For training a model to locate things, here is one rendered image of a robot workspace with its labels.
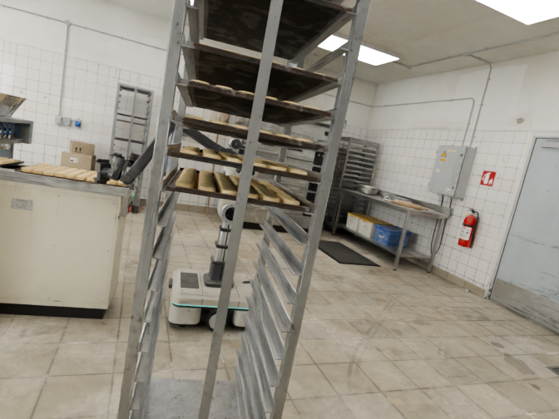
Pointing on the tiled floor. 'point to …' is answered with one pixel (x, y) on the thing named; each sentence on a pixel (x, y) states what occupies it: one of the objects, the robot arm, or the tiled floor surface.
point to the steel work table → (403, 224)
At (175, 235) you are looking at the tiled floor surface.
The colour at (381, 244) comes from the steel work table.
